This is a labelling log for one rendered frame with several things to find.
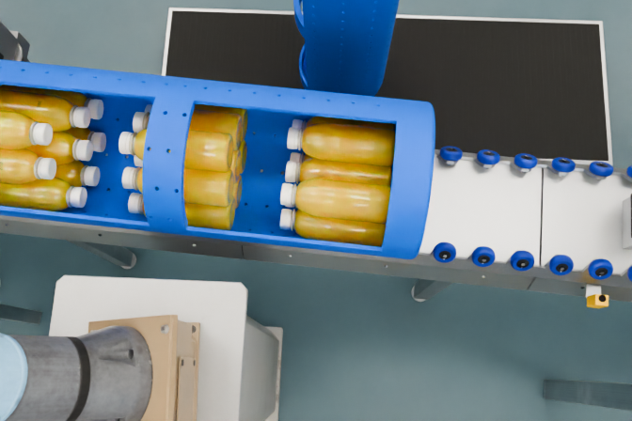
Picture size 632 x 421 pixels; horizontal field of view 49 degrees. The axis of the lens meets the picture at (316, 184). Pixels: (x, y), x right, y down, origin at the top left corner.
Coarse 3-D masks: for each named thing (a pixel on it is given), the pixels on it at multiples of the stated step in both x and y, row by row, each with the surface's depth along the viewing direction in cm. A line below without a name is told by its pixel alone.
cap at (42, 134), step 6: (36, 126) 120; (42, 126) 120; (48, 126) 121; (36, 132) 119; (42, 132) 119; (48, 132) 121; (36, 138) 120; (42, 138) 120; (48, 138) 122; (42, 144) 121; (48, 144) 122
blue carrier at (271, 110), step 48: (96, 96) 135; (144, 96) 115; (192, 96) 116; (240, 96) 116; (288, 96) 117; (336, 96) 119; (432, 144) 111; (96, 192) 137; (144, 192) 113; (240, 240) 122; (288, 240) 119; (384, 240) 115
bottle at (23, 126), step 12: (0, 120) 119; (12, 120) 119; (24, 120) 120; (0, 132) 118; (12, 132) 118; (24, 132) 119; (0, 144) 119; (12, 144) 119; (24, 144) 120; (36, 144) 122
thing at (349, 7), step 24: (312, 0) 165; (336, 0) 160; (360, 0) 160; (384, 0) 165; (312, 24) 178; (336, 24) 172; (360, 24) 172; (384, 24) 179; (312, 48) 191; (336, 48) 184; (360, 48) 185; (384, 48) 196; (312, 72) 208; (336, 72) 199; (360, 72) 201; (384, 72) 221
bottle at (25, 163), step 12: (0, 156) 122; (12, 156) 122; (24, 156) 122; (36, 156) 124; (0, 168) 121; (12, 168) 121; (24, 168) 122; (36, 168) 123; (0, 180) 123; (12, 180) 123; (24, 180) 123
